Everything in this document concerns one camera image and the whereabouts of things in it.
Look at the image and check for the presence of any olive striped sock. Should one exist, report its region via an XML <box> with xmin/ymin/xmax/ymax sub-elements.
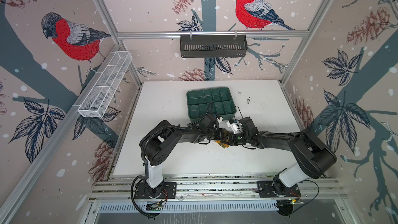
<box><xmin>215</xmin><ymin>129</ymin><xmax>230</xmax><ymax>148</ymax></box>

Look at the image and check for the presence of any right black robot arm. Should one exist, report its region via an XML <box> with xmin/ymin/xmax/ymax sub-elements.
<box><xmin>222</xmin><ymin>117</ymin><xmax>337</xmax><ymax>197</ymax></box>

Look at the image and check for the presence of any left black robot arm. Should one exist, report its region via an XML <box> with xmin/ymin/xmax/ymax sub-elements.
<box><xmin>140</xmin><ymin>114</ymin><xmax>223</xmax><ymax>198</ymax></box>

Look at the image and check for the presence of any green compartment tray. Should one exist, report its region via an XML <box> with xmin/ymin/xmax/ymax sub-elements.
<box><xmin>186</xmin><ymin>87</ymin><xmax>236</xmax><ymax>123</ymax></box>

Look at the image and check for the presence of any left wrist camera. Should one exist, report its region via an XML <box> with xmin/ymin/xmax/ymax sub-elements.
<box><xmin>202</xmin><ymin>114</ymin><xmax>223</xmax><ymax>130</ymax></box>

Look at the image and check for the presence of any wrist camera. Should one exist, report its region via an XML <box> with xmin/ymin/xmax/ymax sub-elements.
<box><xmin>227</xmin><ymin>117</ymin><xmax>259</xmax><ymax>135</ymax></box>
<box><xmin>202</xmin><ymin>114</ymin><xmax>223</xmax><ymax>130</ymax></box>

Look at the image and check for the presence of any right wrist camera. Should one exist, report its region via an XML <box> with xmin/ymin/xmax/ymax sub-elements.
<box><xmin>227</xmin><ymin>117</ymin><xmax>259</xmax><ymax>135</ymax></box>

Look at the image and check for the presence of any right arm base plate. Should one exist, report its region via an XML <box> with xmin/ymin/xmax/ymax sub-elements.
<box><xmin>256</xmin><ymin>180</ymin><xmax>301</xmax><ymax>198</ymax></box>

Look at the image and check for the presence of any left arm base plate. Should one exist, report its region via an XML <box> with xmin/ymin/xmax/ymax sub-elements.
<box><xmin>133</xmin><ymin>181</ymin><xmax>177</xmax><ymax>200</ymax></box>

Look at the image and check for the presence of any right base black cable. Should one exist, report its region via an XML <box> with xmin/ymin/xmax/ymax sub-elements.
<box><xmin>275</xmin><ymin>178</ymin><xmax>320</xmax><ymax>218</ymax></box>

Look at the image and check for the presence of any base black cable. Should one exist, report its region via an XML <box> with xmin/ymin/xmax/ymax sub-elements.
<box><xmin>275</xmin><ymin>178</ymin><xmax>320</xmax><ymax>218</ymax></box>
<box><xmin>130</xmin><ymin>175</ymin><xmax>162</xmax><ymax>219</ymax></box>

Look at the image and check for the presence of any black hanging wire basket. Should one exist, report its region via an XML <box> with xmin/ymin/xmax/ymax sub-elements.
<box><xmin>180</xmin><ymin>35</ymin><xmax>248</xmax><ymax>58</ymax></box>

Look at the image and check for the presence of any left base black cable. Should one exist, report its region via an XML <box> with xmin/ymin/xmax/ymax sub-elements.
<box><xmin>130</xmin><ymin>175</ymin><xmax>162</xmax><ymax>219</ymax></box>

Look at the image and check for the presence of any horizontal aluminium frame bar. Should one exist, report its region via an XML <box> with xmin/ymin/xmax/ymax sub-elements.
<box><xmin>117</xmin><ymin>30</ymin><xmax>309</xmax><ymax>40</ymax></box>

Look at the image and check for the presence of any aluminium mounting rail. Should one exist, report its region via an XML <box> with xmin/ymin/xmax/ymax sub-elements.
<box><xmin>88</xmin><ymin>173</ymin><xmax>348</xmax><ymax>202</ymax></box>

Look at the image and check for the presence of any white mesh wall shelf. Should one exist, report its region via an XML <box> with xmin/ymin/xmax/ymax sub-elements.
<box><xmin>78</xmin><ymin>51</ymin><xmax>132</xmax><ymax>118</ymax></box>

